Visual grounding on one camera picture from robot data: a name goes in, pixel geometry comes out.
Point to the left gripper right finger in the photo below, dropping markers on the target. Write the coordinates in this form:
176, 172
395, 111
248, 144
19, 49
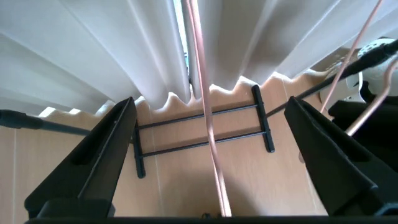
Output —
339, 183

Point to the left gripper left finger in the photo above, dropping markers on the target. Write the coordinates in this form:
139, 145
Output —
62, 193

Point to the black shorts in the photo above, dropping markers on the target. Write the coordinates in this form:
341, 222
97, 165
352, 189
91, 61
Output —
373, 124

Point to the black clothes rack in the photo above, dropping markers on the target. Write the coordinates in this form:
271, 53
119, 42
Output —
262, 118

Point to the white laundry basket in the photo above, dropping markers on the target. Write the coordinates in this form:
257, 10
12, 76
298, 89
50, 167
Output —
373, 81

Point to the beige curtain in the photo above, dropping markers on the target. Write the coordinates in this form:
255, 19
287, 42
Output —
93, 46

